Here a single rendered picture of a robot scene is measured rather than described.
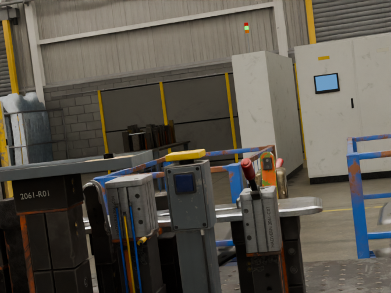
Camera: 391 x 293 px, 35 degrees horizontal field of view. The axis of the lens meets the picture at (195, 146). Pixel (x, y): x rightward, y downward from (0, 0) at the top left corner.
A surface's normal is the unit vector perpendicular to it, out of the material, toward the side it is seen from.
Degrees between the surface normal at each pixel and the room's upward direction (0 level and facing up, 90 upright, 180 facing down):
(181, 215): 90
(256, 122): 90
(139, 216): 90
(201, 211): 90
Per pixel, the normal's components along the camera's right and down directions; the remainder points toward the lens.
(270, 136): -0.31, 0.09
